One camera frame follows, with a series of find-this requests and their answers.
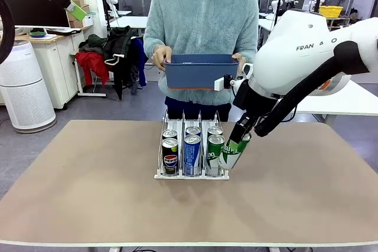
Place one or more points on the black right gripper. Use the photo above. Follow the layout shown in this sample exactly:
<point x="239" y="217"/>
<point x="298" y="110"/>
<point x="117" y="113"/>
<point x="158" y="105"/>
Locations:
<point x="245" y="95"/>

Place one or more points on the green beverage can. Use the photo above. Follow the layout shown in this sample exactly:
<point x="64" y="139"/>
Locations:
<point x="233" y="159"/>
<point x="213" y="147"/>
<point x="215" y="131"/>

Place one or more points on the blue plastic bin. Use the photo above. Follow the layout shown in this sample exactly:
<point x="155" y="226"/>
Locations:
<point x="200" y="72"/>

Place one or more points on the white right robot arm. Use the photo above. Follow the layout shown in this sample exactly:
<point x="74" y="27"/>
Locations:
<point x="295" y="57"/>

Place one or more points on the blue beverage can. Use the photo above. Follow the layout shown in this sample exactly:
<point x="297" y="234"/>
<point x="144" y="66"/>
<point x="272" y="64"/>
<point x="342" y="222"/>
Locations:
<point x="193" y="131"/>
<point x="192" y="154"/>

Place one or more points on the clear plastic can dispenser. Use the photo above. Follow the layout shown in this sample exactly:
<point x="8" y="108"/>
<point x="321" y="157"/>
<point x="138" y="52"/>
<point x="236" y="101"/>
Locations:
<point x="192" y="177"/>

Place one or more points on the person's left hand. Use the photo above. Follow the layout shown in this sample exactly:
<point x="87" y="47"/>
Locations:
<point x="242" y="62"/>

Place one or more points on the person's right hand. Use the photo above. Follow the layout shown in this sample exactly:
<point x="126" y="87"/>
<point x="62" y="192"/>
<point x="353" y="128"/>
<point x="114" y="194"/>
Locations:
<point x="161" y="57"/>

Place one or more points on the black computer monitor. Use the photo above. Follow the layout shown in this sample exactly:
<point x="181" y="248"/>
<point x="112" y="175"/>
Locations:
<point x="35" y="13"/>

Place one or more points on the black keyboard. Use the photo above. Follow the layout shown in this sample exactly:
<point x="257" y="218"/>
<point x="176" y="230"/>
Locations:
<point x="63" y="31"/>

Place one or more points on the green bowl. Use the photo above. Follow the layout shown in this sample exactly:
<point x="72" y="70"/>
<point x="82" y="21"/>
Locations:
<point x="37" y="34"/>

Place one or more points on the small white box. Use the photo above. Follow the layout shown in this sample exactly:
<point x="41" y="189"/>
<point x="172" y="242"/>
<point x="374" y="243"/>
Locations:
<point x="88" y="22"/>

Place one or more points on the dark olive jacket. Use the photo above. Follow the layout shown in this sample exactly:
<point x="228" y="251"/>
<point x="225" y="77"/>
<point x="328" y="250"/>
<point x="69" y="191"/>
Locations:
<point x="91" y="44"/>

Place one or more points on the black Pepsi can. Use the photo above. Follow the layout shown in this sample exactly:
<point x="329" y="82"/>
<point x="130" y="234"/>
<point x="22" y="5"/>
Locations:
<point x="170" y="157"/>
<point x="169" y="134"/>

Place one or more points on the black jacket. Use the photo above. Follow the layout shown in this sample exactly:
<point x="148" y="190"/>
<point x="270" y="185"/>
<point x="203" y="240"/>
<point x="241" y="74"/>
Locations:
<point x="118" y="42"/>

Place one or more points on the red jacket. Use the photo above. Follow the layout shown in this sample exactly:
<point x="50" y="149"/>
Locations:
<point x="93" y="66"/>

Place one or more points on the white background table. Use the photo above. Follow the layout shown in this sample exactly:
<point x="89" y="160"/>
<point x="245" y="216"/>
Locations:
<point x="133" y="22"/>
<point x="263" y="24"/>

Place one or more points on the white air purifier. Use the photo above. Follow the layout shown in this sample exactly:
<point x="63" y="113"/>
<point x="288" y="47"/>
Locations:
<point x="23" y="86"/>

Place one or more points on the navy blue garment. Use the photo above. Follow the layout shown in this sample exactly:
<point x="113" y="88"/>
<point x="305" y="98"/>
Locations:
<point x="141" y="57"/>

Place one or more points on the person in teal fleece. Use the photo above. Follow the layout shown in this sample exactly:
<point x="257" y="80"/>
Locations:
<point x="203" y="13"/>

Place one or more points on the wooden shelf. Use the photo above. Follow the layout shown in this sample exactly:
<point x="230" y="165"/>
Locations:
<point x="339" y="26"/>

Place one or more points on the yellow plastic bin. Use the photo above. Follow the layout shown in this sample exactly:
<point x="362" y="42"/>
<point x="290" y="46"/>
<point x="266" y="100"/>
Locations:
<point x="332" y="11"/>

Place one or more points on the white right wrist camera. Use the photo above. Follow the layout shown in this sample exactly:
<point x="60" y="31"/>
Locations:
<point x="221" y="84"/>

